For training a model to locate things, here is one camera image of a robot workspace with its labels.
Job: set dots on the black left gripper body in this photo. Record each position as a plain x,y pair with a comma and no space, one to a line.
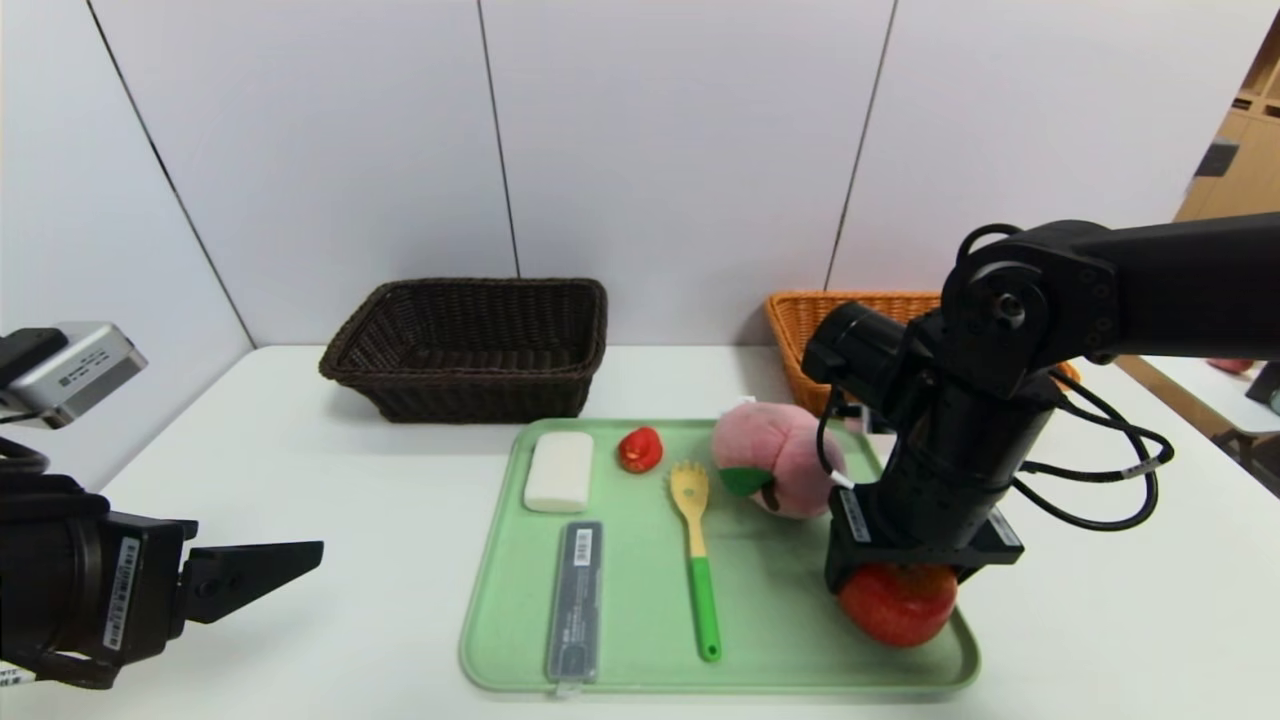
140,590

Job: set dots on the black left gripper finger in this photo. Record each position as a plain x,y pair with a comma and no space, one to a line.
240,575

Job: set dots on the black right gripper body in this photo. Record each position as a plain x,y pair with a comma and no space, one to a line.
905,546

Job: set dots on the red apple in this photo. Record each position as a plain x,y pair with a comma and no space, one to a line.
895,610

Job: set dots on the pink plush peach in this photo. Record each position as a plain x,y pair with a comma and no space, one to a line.
780,450

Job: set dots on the yellow green pasta spoon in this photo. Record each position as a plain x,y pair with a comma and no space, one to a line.
705,600

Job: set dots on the grey translucent pen case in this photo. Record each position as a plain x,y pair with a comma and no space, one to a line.
575,610

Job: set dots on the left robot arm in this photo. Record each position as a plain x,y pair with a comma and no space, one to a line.
50,570

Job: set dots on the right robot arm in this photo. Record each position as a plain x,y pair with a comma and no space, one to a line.
1180,290

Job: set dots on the orange wicker basket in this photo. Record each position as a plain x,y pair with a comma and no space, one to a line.
800,330

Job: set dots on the dark brown wicker basket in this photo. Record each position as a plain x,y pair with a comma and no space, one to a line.
470,395

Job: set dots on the light green plastic tray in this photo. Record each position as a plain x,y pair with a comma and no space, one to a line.
780,600

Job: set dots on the small red strawberry toy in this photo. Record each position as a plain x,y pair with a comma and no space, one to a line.
640,452

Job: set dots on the white side table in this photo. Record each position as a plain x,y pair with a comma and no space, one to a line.
1200,395

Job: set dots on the white rectangular soap block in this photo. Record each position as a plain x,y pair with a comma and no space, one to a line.
558,472

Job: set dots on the small pink peach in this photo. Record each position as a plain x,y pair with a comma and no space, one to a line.
1232,365

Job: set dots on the dark box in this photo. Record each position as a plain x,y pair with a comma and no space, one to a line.
1268,385

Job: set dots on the wooden shelf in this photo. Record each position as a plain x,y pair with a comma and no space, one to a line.
1240,170

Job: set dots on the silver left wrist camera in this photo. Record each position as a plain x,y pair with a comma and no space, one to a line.
80,375

